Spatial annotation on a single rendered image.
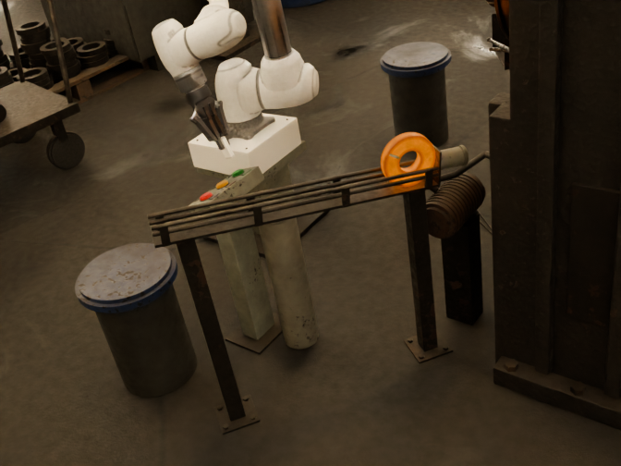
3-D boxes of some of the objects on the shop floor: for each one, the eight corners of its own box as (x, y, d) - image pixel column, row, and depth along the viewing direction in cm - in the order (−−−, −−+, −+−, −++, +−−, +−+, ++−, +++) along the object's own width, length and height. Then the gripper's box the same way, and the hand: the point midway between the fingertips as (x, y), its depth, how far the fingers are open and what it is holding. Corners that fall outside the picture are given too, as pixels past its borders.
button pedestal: (298, 317, 274) (265, 167, 240) (255, 359, 259) (214, 205, 225) (263, 304, 283) (227, 158, 249) (220, 344, 268) (176, 194, 234)
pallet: (93, 48, 563) (74, -12, 539) (162, 63, 513) (143, -2, 489) (-58, 116, 495) (-89, 51, 471) (4, 141, 445) (-26, 70, 421)
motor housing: (491, 308, 262) (487, 173, 233) (461, 348, 249) (453, 209, 219) (456, 298, 270) (449, 165, 240) (426, 336, 256) (413, 200, 226)
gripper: (187, 94, 226) (224, 165, 233) (216, 77, 234) (251, 146, 241) (173, 99, 231) (209, 168, 239) (202, 82, 239) (237, 150, 247)
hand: (225, 147), depth 239 cm, fingers closed
